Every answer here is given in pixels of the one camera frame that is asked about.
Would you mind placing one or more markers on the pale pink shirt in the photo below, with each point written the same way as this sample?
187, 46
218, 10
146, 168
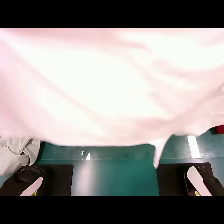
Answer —
110, 86

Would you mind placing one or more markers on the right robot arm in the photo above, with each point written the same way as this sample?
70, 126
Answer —
171, 181

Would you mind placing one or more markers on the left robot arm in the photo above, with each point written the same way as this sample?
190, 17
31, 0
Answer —
55, 180

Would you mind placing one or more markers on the pale grey garment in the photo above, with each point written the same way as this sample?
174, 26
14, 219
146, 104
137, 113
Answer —
15, 153

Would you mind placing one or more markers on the red garment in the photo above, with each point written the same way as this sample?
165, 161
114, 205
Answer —
220, 129

